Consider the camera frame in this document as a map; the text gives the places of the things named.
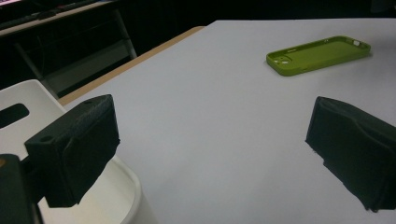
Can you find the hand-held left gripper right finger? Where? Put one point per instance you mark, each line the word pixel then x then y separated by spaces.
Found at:
pixel 358 146

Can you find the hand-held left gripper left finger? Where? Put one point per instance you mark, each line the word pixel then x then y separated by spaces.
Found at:
pixel 77 143

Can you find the white plastic bin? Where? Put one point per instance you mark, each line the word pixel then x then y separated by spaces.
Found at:
pixel 37 95

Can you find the green phone case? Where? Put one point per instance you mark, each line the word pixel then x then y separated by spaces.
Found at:
pixel 320 56

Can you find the white table sheet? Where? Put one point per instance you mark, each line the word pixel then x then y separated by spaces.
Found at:
pixel 218 124

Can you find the metal stand frame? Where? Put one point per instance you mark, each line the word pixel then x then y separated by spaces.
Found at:
pixel 93 67

